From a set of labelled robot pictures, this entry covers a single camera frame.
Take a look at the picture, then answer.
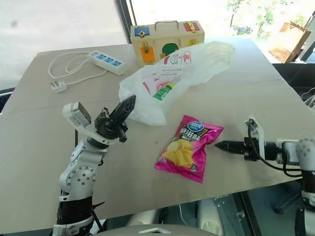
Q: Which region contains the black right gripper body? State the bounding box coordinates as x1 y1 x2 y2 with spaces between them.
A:
243 137 259 162

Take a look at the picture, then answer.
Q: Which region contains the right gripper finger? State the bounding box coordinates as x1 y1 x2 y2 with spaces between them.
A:
216 146 245 155
215 140 245 148

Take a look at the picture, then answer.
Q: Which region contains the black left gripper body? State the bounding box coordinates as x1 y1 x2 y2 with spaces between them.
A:
94 107 129 144

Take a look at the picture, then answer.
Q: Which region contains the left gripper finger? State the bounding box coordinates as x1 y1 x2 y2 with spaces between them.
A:
110 95 136 118
115 95 137 125

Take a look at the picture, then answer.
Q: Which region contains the pink potato chips bag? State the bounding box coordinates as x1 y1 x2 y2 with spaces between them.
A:
154 114 225 184

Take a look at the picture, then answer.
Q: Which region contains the white printed plastic bag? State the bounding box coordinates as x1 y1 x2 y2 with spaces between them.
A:
119 41 236 127

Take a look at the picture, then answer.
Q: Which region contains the brown paper bag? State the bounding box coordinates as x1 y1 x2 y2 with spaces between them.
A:
267 21 313 64

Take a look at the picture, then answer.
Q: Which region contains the white power strip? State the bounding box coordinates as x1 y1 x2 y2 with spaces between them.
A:
87 50 127 76

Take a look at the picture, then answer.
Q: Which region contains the grey robot torso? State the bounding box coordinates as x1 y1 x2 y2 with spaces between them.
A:
94 194 249 236

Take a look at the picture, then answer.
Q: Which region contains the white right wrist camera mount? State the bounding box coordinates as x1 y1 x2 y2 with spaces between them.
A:
244 117 266 159

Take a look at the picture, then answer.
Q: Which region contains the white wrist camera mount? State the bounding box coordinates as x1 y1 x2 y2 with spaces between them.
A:
62 101 96 138
244 117 266 159

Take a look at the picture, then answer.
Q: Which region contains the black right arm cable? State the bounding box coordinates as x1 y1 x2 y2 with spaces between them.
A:
247 118 304 177

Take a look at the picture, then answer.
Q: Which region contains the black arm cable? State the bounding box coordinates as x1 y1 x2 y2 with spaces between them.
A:
91 201 106 232
247 118 304 177

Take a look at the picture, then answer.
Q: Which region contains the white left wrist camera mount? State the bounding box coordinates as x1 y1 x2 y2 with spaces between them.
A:
62 101 96 138

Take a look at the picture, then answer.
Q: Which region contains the black table frame leg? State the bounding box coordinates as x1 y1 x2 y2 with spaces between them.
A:
240 191 263 236

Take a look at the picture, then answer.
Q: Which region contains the white power cord with plug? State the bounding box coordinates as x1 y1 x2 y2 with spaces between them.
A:
48 51 109 93

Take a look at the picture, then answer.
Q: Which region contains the wooden lock box with handle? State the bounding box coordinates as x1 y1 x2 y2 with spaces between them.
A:
129 20 206 68

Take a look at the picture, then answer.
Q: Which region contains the black window frame post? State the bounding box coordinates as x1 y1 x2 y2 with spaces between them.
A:
120 0 135 45

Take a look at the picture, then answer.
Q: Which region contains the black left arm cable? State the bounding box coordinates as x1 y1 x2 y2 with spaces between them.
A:
91 201 106 232

